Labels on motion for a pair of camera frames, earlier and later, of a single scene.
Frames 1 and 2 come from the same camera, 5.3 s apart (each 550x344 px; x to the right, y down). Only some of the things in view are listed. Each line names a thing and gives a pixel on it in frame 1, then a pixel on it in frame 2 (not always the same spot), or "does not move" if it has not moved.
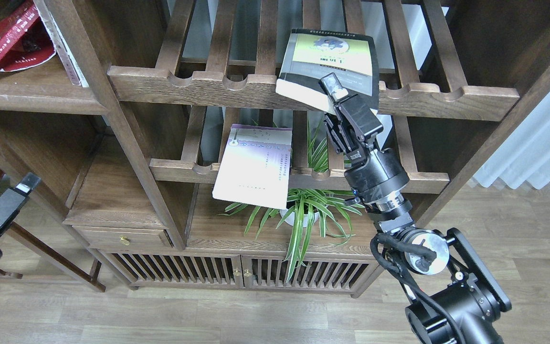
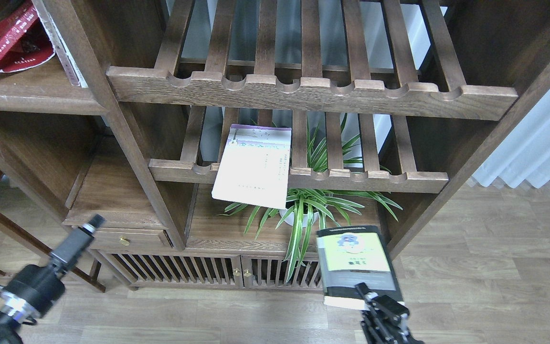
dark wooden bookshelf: x=200 y=154 does not move
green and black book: x=351 y=58 → x=350 y=256
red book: x=23 y=39 does not move
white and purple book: x=255 y=166 does not move
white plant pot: x=291 y=219 does not move
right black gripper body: x=377 y=177 → x=384 y=319
